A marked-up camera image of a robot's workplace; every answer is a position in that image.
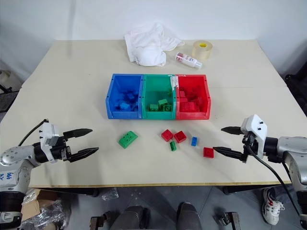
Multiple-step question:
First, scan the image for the clear packing tape roll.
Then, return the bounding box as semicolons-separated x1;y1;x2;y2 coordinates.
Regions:
192;40;214;61

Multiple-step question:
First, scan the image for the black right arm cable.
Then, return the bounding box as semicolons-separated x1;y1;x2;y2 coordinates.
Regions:
244;138;304;220

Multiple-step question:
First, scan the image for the dark metal floor bracket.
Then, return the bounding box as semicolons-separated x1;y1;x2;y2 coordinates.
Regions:
214;210;242;230
90;210;113;230

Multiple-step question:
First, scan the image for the green plastic storage bin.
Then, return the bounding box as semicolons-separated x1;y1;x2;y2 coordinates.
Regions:
141;74;177;120

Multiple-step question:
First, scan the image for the crumpled white cloth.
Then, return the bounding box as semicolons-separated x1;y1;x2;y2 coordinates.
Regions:
124;22;185;67

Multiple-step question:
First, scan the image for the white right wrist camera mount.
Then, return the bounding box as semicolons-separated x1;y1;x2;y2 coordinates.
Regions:
240;114;268;159

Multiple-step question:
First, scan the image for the small clear plastic wrapper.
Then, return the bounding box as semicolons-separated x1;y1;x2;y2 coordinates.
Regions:
101;188;118;202

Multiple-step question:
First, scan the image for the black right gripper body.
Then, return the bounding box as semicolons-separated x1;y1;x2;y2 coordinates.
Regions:
241;133;257;165

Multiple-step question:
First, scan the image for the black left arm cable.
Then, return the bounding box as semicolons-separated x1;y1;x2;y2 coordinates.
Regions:
18;118;48;147

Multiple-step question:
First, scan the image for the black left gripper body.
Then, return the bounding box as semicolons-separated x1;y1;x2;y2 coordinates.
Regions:
51;135;73;163

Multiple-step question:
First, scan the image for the red square toy brick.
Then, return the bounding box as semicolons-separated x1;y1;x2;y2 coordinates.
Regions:
203;147;216;159
161;129;174;142
174;131;187;144

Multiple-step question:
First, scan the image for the large red toy brick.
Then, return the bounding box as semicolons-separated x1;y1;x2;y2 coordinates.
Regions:
179;101;200;113

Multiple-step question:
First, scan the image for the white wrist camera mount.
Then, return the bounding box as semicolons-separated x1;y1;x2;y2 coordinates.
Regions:
240;114;268;159
39;122;60;164

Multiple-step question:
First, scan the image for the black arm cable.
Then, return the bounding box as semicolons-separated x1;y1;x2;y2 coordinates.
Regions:
18;118;48;147
244;138;304;220

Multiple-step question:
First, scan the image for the clear crumpled plastic bag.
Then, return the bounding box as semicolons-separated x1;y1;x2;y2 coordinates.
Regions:
21;200;71;230

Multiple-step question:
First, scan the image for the small clear spray bottle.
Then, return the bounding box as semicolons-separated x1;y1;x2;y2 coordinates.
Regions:
176;51;203;70

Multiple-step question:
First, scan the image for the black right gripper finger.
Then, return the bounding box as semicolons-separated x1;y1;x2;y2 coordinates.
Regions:
221;126;243;136
213;146;246;161

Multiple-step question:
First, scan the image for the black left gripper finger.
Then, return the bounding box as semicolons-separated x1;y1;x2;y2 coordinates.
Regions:
71;147;100;163
63;128;94;140

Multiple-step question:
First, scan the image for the dark rounded shape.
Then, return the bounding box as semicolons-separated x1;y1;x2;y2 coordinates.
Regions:
177;202;202;230
112;205;151;230

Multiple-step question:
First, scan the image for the large green curved brick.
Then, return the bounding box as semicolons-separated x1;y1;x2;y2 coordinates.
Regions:
118;130;140;150

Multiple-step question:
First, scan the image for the white and red sneaker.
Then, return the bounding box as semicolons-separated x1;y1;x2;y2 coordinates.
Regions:
261;187;285;225

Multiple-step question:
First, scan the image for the brown cardboard box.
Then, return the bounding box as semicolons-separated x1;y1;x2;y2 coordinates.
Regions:
21;188;59;220

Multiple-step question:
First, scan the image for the blue plastic storage bin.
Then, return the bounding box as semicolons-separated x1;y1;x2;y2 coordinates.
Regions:
105;73;144;120

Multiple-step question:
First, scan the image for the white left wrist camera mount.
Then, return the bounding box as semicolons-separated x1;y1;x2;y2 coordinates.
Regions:
39;122;60;164

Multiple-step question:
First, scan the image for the red plastic storage bin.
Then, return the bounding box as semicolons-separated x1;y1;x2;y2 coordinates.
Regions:
175;74;212;120

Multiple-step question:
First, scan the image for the black chair base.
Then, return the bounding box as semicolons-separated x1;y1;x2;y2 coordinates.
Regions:
284;71;307;113

